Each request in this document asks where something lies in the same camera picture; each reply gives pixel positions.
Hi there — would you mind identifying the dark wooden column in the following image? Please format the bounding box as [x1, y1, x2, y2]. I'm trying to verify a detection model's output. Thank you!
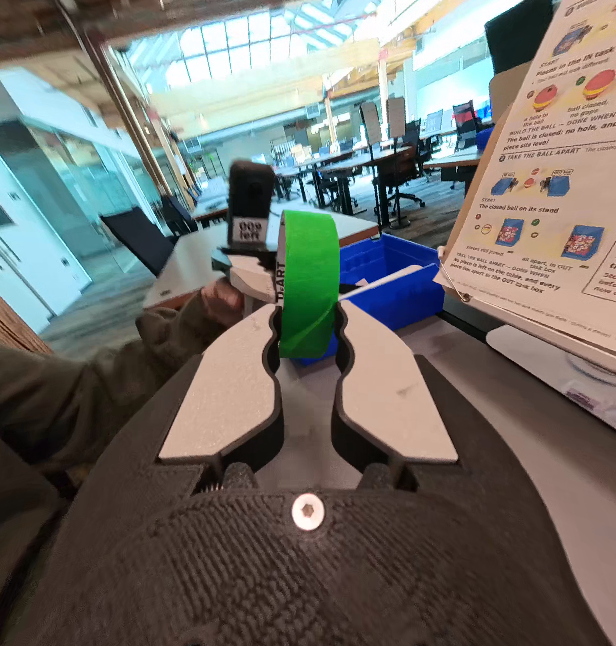
[77, 29, 174, 204]

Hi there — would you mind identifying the green tape roll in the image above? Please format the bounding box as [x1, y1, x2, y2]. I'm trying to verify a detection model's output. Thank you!
[276, 210, 341, 359]

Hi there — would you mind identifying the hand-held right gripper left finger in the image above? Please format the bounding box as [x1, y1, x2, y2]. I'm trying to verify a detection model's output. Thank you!
[158, 303, 284, 472]

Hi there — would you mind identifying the black high-back chair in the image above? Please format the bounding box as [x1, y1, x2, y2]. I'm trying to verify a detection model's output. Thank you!
[100, 205, 176, 278]

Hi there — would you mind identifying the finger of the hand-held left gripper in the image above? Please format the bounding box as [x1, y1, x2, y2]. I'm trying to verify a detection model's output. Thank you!
[230, 254, 278, 317]

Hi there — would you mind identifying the white stand base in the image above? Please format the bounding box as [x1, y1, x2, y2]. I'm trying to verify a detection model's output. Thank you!
[486, 323, 616, 438]

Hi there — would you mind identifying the white-top table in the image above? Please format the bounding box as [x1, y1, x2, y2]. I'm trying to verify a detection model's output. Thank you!
[143, 201, 381, 310]

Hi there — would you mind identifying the blue plastic bin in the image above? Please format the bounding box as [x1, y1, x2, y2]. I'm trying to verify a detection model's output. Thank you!
[293, 232, 446, 367]

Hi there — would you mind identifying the black monitor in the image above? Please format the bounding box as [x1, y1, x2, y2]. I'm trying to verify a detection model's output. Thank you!
[485, 0, 557, 75]

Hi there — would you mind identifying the white cord with metal ring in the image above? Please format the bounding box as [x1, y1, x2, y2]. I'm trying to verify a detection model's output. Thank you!
[435, 246, 472, 304]

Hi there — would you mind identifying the printed instruction sheet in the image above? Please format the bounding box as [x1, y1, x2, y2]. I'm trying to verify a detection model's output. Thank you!
[433, 0, 616, 356]

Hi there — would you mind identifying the grey divider panel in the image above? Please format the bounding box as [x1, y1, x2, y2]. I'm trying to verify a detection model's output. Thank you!
[386, 96, 408, 140]
[359, 101, 383, 148]

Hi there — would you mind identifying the person's left hand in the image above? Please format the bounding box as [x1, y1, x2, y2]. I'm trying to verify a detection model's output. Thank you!
[201, 279, 245, 330]

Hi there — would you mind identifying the black red mesh chair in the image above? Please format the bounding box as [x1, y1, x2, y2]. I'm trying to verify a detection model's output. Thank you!
[451, 100, 484, 153]

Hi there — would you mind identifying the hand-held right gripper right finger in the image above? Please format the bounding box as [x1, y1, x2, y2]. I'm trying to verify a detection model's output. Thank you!
[332, 300, 460, 478]

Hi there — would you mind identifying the long wooden-top table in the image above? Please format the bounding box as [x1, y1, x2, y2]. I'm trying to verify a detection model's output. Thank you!
[315, 145, 417, 230]

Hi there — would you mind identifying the person's left forearm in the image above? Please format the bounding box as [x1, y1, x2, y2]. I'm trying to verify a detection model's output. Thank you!
[0, 298, 229, 472]

